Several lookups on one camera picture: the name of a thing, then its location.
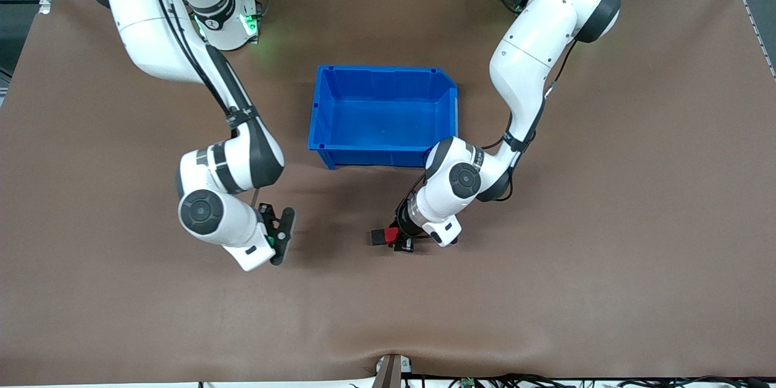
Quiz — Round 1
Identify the brown camera mount post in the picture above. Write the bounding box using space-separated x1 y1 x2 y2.
375 353 413 388

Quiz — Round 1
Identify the blue plastic storage bin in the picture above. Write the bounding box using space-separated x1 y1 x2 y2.
307 65 460 170

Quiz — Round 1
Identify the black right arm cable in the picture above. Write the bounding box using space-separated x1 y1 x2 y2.
145 0 261 128

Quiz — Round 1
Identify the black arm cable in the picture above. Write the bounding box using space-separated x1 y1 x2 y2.
145 0 261 128
397 36 577 213

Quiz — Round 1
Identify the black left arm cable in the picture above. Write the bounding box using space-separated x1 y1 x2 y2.
397 36 577 213

